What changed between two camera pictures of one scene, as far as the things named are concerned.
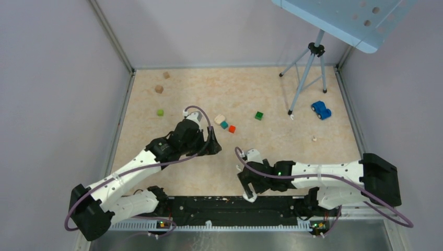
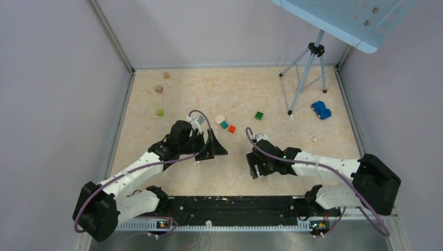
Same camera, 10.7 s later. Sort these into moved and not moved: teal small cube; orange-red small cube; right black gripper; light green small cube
Moved: right black gripper
Not moved: teal small cube; orange-red small cube; light green small cube
